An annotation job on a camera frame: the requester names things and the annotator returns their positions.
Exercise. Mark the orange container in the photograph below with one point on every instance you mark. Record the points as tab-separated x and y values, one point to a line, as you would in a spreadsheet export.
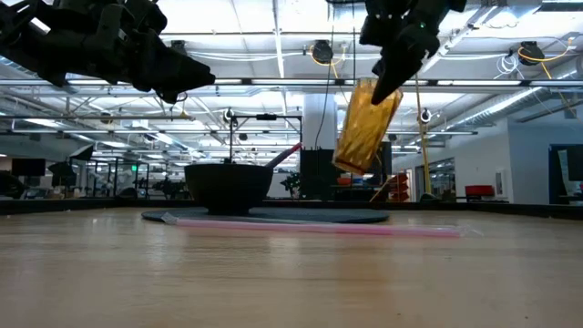
344	181

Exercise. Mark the dark round woven placemat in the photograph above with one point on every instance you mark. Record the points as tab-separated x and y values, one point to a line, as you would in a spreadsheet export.
319	215

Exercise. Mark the black wall monitor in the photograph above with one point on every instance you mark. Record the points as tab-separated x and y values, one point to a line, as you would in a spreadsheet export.
28	167

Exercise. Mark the green potted plant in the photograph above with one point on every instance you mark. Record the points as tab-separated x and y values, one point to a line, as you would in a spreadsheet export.
291	182

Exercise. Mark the black ceramic bowl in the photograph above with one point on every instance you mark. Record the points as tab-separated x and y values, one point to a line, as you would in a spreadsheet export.
228	187

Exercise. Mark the amber faceted plastic tumbler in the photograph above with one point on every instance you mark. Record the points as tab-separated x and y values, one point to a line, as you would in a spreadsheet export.
362	132

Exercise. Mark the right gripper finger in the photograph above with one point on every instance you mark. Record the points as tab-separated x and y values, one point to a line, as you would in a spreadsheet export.
401	64

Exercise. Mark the dark monitor screen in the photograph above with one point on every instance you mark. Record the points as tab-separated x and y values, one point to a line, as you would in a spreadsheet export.
565	173

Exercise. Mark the black equipment cabinet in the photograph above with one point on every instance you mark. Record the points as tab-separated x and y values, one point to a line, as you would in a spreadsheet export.
316	173

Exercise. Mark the black test rig frame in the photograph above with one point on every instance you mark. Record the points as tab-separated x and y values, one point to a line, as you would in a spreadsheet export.
266	117

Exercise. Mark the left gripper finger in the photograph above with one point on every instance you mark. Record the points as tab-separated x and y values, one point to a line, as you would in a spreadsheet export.
177	68
170	96

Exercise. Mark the red shelf unit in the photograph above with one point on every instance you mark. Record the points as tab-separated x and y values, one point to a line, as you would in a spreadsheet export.
400	187

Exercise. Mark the red box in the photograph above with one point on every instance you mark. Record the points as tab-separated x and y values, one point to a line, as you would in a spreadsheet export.
479	190

